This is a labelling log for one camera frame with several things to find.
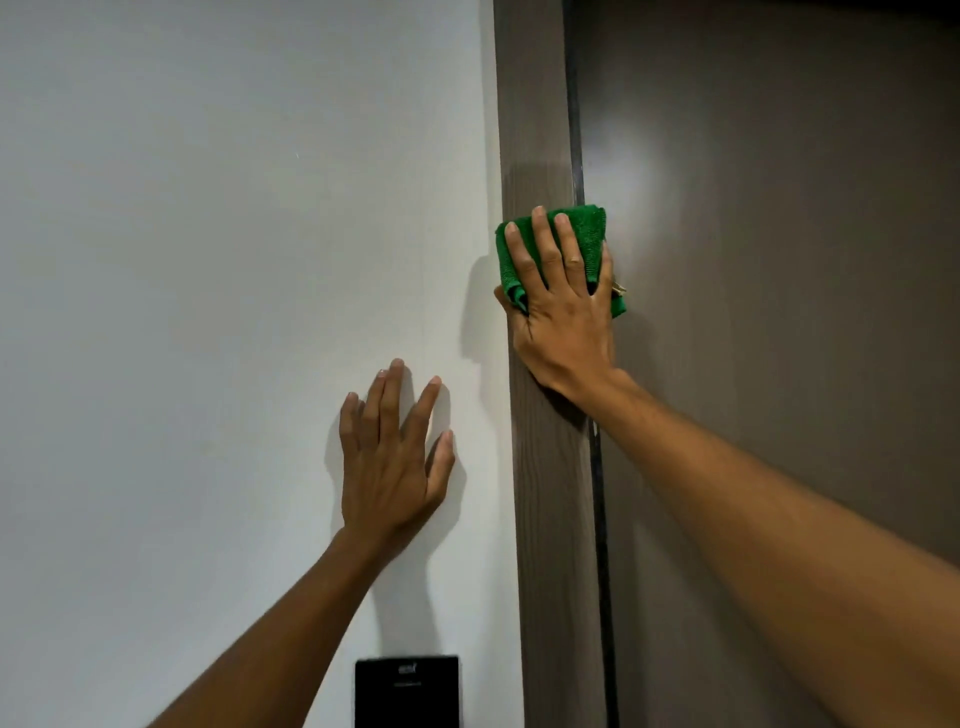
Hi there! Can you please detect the person's left hand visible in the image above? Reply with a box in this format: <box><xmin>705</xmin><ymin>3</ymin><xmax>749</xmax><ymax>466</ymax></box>
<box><xmin>337</xmin><ymin>358</ymin><xmax>457</xmax><ymax>565</ymax></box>

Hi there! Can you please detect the person's right hand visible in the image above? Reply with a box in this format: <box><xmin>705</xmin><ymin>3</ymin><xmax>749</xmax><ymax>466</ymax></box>
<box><xmin>493</xmin><ymin>206</ymin><xmax>617</xmax><ymax>400</ymax></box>

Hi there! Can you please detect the green microfibre cloth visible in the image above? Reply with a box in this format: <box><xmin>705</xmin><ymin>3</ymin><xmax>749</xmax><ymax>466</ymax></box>
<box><xmin>495</xmin><ymin>204</ymin><xmax>627</xmax><ymax>319</ymax></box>

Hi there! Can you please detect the person's right forearm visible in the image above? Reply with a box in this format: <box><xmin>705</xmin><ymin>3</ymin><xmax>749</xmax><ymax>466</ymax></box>
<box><xmin>573</xmin><ymin>369</ymin><xmax>960</xmax><ymax>728</ymax></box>

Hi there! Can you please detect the person's left forearm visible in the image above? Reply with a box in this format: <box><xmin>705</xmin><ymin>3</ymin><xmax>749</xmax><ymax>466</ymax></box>
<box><xmin>148</xmin><ymin>528</ymin><xmax>385</xmax><ymax>728</ymax></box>

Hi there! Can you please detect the black door seal strip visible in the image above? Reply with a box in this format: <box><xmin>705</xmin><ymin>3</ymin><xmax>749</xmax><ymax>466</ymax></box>
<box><xmin>562</xmin><ymin>0</ymin><xmax>621</xmax><ymax>728</ymax></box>

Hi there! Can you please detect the brown wooden door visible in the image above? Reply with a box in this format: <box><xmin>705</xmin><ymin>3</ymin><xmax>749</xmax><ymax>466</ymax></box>
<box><xmin>571</xmin><ymin>0</ymin><xmax>960</xmax><ymax>728</ymax></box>

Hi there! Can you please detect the brown wooden door frame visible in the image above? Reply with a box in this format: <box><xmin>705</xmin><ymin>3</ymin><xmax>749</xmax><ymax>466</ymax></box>
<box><xmin>492</xmin><ymin>0</ymin><xmax>610</xmax><ymax>728</ymax></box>

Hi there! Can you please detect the black wall panel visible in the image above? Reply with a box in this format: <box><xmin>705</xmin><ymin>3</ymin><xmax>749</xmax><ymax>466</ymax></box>
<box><xmin>354</xmin><ymin>655</ymin><xmax>461</xmax><ymax>728</ymax></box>

